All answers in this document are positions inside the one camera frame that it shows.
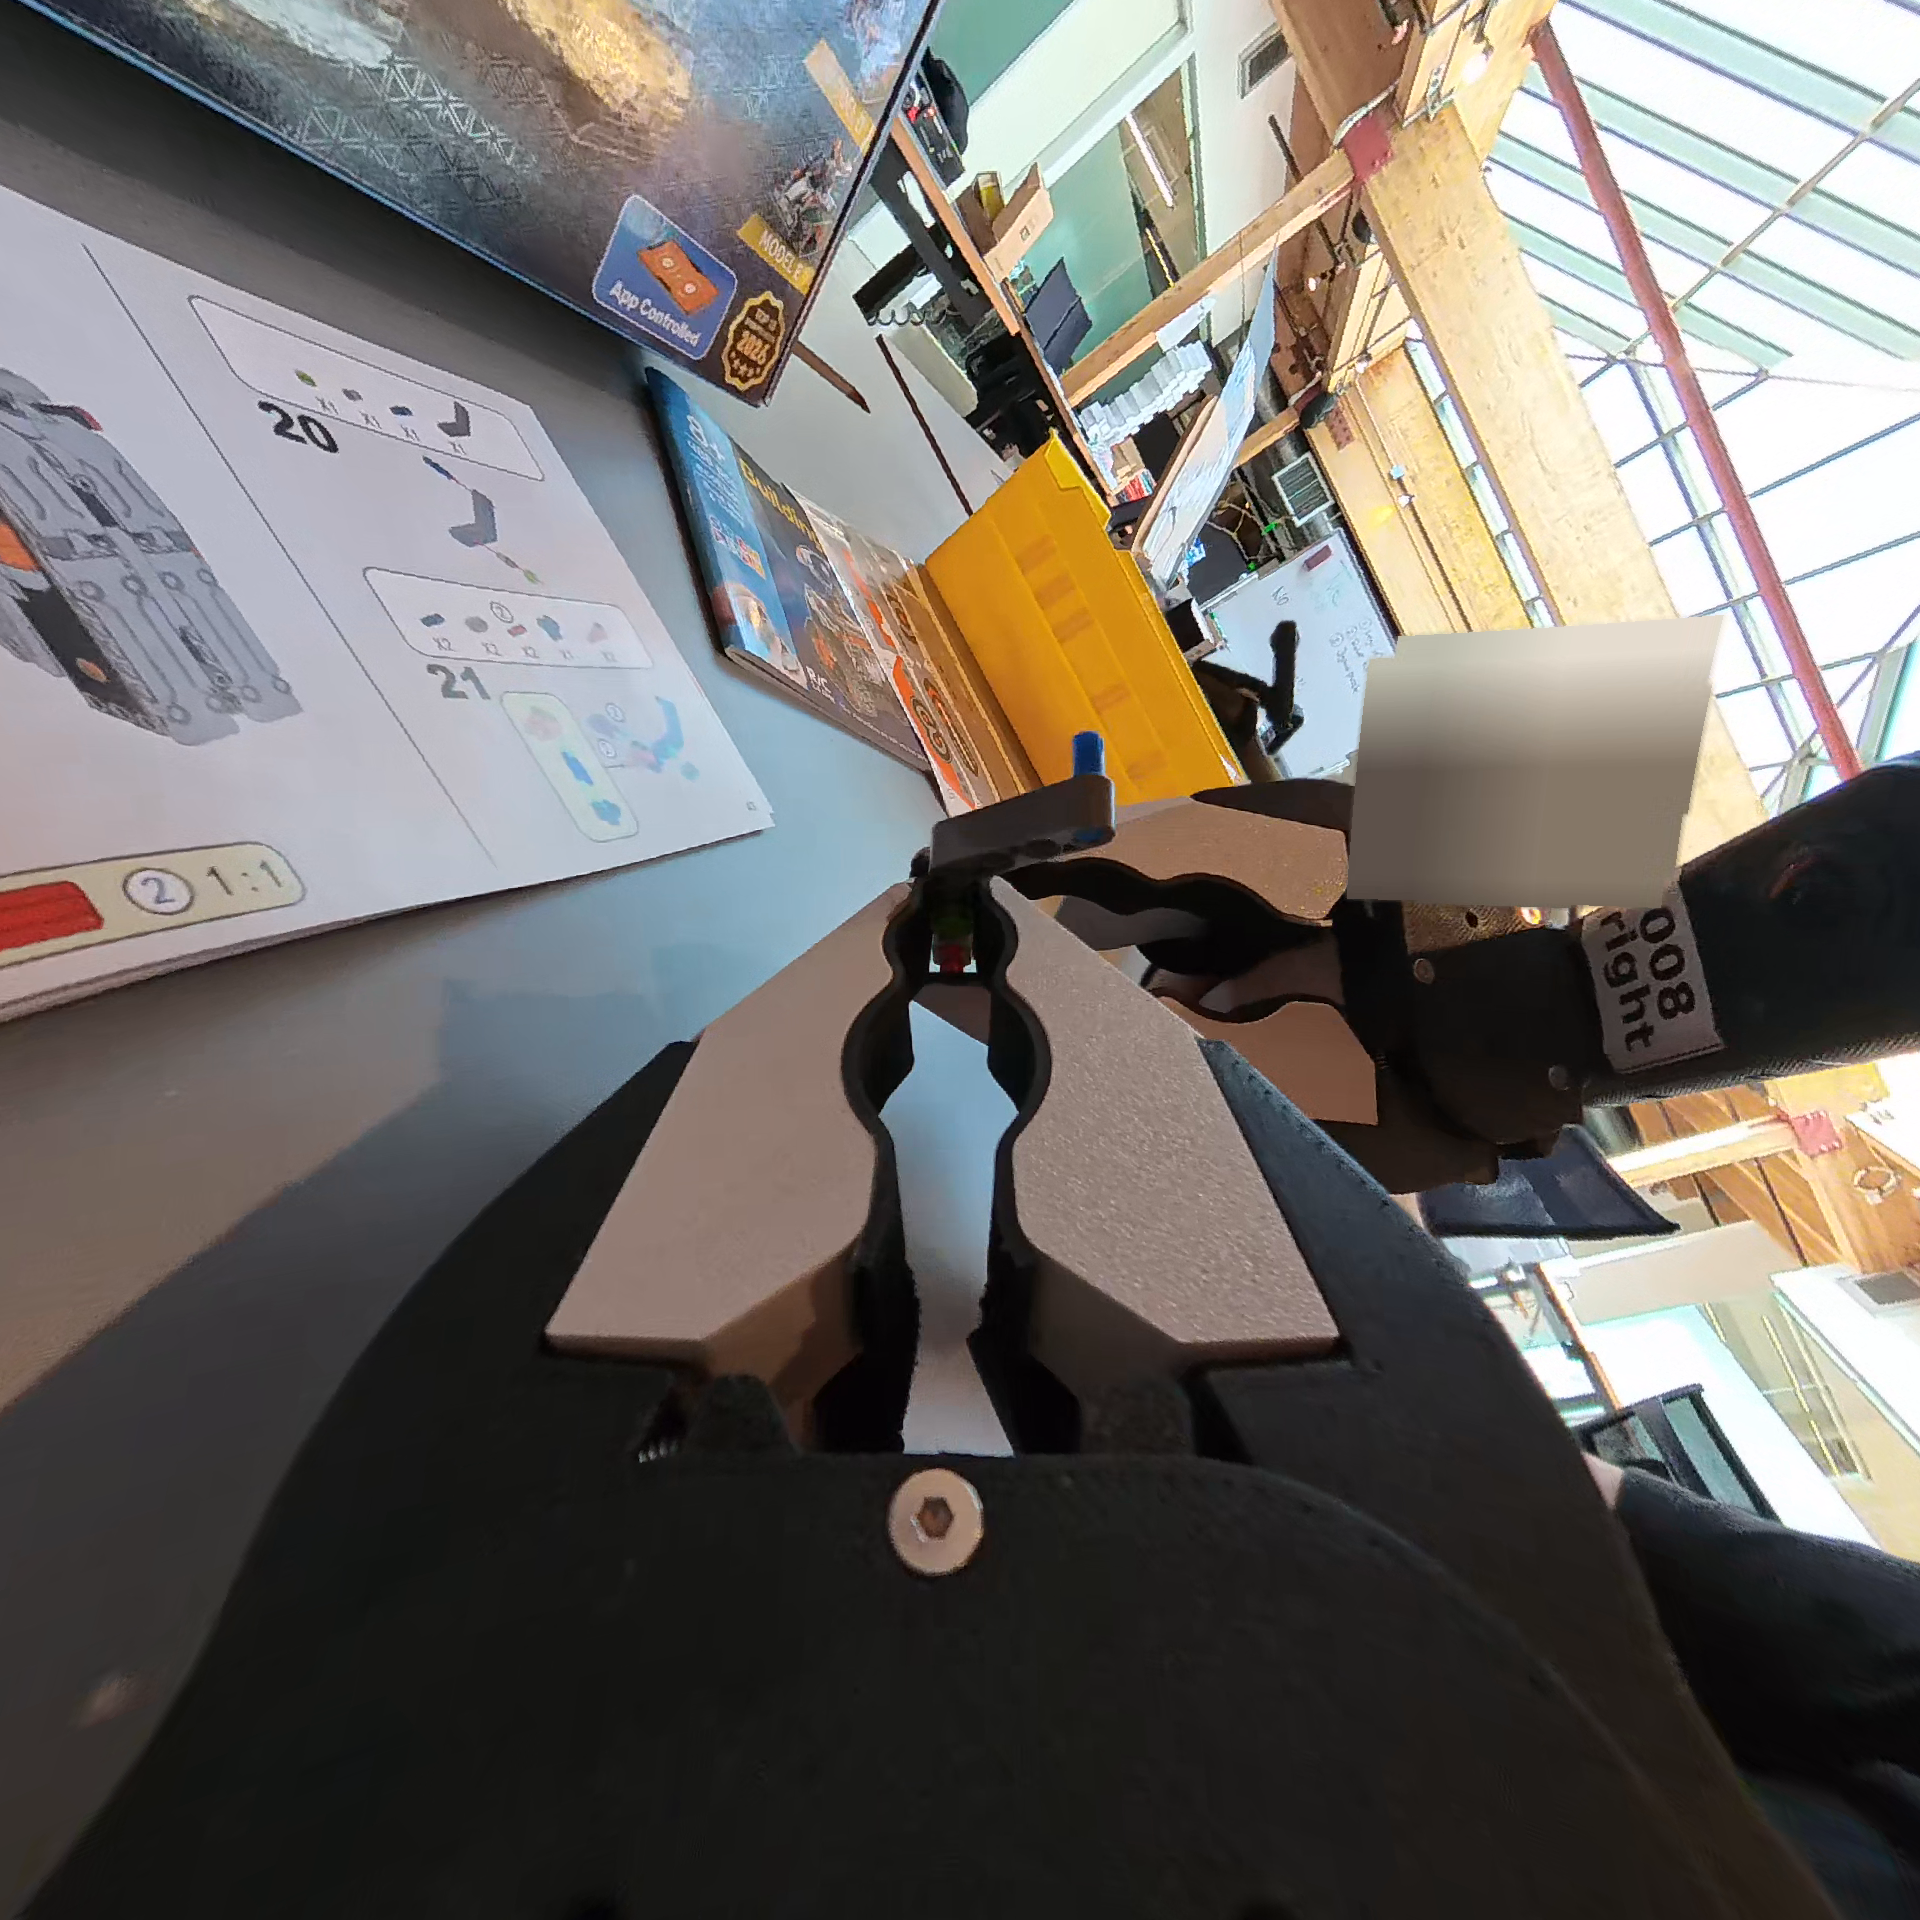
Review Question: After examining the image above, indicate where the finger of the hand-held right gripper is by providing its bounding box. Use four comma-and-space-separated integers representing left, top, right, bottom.
1030, 796, 1354, 980
1139, 928, 1382, 1127

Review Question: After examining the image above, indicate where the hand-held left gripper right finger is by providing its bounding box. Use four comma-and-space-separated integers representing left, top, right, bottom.
968, 880, 1339, 1454

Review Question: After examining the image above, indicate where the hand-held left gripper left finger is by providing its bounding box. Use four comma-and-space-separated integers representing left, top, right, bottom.
544, 881, 923, 1454

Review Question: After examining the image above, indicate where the grey angled toy beam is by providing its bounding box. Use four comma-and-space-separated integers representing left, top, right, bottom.
907, 732, 1125, 976

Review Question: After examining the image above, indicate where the grey desk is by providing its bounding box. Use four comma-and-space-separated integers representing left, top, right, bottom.
0, 0, 1080, 1920

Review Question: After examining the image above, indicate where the wooden top standing desk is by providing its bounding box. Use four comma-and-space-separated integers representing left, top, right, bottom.
861, 119, 1115, 495

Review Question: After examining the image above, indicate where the whiteboard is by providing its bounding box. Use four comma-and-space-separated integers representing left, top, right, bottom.
1200, 525, 1400, 781

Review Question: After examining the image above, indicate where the yellow plastic bin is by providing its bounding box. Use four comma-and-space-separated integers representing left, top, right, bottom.
920, 434, 1250, 807

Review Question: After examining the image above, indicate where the orange grey sticker sheet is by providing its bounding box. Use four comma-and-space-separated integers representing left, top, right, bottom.
839, 525, 1040, 823

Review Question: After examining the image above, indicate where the tilted display board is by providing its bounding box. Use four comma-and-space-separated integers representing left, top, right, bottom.
1130, 255, 1280, 577

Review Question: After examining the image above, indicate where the blue cover instruction booklet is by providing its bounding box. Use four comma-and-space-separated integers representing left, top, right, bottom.
645, 368, 934, 770

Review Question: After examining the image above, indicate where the person's black shirt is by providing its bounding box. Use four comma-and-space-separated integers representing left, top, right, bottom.
1610, 1469, 1920, 1920

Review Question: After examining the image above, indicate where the open white instruction booklet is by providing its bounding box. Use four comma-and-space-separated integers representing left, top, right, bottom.
0, 181, 776, 1023

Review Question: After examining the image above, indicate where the blue robot kit box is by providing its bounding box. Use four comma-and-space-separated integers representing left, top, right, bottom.
30, 0, 945, 408

